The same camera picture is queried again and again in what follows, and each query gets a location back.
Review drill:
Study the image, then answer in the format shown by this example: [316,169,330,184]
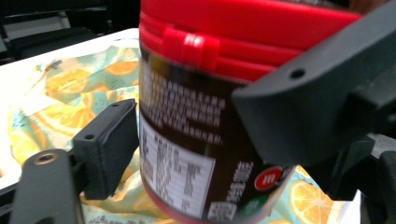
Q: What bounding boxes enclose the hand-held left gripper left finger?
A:
[72,98,140,201]

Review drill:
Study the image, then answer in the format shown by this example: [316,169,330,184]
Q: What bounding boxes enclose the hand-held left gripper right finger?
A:
[306,136,376,202]

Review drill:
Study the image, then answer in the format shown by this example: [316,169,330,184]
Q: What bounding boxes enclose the lemon print bag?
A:
[7,43,347,224]

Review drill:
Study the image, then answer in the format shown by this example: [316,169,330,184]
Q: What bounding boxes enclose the red lid candy jar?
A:
[137,0,363,224]

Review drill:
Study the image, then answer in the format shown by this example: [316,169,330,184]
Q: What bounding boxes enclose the white table cover sheet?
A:
[0,27,362,224]

